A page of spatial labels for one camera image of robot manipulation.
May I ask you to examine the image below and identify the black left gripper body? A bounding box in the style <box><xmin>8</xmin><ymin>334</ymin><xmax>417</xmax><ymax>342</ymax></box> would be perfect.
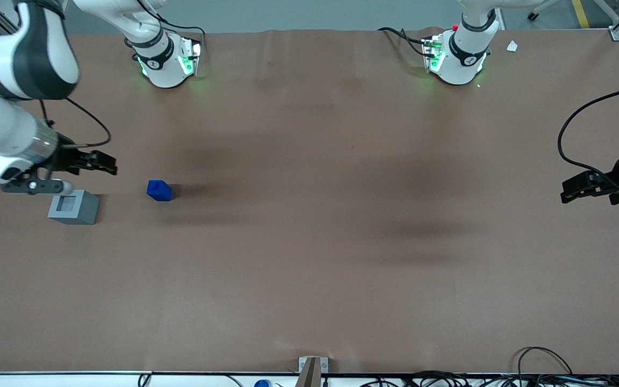
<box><xmin>589</xmin><ymin>149</ymin><xmax>619</xmax><ymax>206</ymax></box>

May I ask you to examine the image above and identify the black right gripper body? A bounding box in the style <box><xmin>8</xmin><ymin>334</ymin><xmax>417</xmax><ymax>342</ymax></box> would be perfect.
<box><xmin>53</xmin><ymin>135</ymin><xmax>96</xmax><ymax>178</ymax></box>

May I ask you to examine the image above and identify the blue block part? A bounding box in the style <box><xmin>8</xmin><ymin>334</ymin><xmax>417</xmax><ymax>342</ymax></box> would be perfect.
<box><xmin>147</xmin><ymin>180</ymin><xmax>173</xmax><ymax>202</ymax></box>

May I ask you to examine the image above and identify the gray square base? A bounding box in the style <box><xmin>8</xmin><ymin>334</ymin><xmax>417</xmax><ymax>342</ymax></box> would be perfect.
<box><xmin>47</xmin><ymin>190</ymin><xmax>100</xmax><ymax>225</ymax></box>

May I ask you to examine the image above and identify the white chair leg with wheel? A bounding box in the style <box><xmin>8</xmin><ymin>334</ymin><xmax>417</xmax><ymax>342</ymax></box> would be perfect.
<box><xmin>527</xmin><ymin>0</ymin><xmax>564</xmax><ymax>22</ymax></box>

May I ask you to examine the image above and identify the brown table cover sheet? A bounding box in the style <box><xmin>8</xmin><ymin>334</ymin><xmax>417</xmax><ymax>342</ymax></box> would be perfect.
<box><xmin>0</xmin><ymin>27</ymin><xmax>619</xmax><ymax>375</ymax></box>

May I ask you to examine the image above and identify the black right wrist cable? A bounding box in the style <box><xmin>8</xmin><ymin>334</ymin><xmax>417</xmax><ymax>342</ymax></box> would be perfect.
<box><xmin>38</xmin><ymin>97</ymin><xmax>112</xmax><ymax>149</ymax></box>

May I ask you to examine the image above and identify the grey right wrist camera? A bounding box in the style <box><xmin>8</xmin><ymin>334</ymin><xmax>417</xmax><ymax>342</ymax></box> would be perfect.
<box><xmin>0</xmin><ymin>179</ymin><xmax>75</xmax><ymax>196</ymax></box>

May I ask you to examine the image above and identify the long black left wrist cable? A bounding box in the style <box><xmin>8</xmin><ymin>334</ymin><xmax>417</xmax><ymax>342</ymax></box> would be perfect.
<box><xmin>557</xmin><ymin>83</ymin><xmax>619</xmax><ymax>186</ymax></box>

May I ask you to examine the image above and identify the black right base cable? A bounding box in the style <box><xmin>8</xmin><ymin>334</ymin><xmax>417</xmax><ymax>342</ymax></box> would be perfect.
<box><xmin>148</xmin><ymin>13</ymin><xmax>206</xmax><ymax>44</ymax></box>

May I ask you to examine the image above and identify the black base cable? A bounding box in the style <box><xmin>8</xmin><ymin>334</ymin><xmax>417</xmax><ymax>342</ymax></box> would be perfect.
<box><xmin>378</xmin><ymin>27</ymin><xmax>429</xmax><ymax>58</ymax></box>
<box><xmin>148</xmin><ymin>13</ymin><xmax>206</xmax><ymax>44</ymax></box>

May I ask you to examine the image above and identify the black arched cable loop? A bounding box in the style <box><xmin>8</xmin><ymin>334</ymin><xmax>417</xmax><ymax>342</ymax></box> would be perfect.
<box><xmin>513</xmin><ymin>347</ymin><xmax>574</xmax><ymax>377</ymax></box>

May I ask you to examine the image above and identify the black cable bundle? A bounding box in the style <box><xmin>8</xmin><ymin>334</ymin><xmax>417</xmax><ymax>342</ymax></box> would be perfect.
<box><xmin>358</xmin><ymin>370</ymin><xmax>619</xmax><ymax>387</ymax></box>

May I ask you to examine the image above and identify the black left base cable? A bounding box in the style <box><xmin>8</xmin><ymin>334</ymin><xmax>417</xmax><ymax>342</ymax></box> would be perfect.
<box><xmin>378</xmin><ymin>27</ymin><xmax>429</xmax><ymax>58</ymax></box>

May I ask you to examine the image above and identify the grey metal bracket plate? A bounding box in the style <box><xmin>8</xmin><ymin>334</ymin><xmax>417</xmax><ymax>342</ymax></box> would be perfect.
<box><xmin>298</xmin><ymin>356</ymin><xmax>329</xmax><ymax>374</ymax></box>

